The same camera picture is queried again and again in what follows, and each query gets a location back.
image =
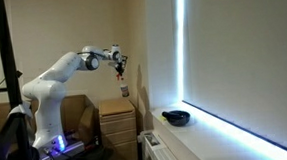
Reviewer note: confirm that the light wooden nightstand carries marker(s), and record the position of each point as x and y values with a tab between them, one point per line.
118	128

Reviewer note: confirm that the white spray bottle red trigger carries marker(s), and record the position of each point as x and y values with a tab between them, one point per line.
123	85

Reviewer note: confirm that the tan leather armchair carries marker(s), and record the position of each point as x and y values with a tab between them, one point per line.
77	113

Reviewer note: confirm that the dark blue bowl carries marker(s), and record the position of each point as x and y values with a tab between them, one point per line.
177	118

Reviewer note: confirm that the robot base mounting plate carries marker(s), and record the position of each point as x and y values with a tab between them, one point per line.
49	153

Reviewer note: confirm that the yellow sponge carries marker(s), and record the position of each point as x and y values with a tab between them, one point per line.
162	119

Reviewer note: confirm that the red handled clamp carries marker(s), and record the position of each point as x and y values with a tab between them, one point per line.
92	143

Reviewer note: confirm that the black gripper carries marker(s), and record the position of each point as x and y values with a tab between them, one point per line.
120	66

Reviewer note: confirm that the black camera tripod stand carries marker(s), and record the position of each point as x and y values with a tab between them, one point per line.
14	142

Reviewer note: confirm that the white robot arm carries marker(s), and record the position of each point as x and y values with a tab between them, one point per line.
49	90

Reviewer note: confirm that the window roller blind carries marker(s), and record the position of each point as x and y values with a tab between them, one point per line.
235	63

